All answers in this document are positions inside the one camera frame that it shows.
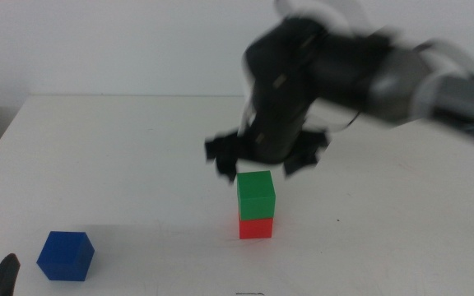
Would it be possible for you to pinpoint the green cube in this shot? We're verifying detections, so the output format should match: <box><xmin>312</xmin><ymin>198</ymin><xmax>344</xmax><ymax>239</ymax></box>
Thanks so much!
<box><xmin>236</xmin><ymin>170</ymin><xmax>277</xmax><ymax>221</ymax></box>

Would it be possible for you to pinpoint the blue cube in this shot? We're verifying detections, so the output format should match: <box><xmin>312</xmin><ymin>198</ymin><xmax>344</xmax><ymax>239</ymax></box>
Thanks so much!
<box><xmin>35</xmin><ymin>230</ymin><xmax>95</xmax><ymax>283</ymax></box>

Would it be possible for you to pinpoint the red cube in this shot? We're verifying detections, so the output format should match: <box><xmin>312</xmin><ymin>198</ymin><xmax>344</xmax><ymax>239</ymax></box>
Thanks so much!
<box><xmin>238</xmin><ymin>216</ymin><xmax>274</xmax><ymax>240</ymax></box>

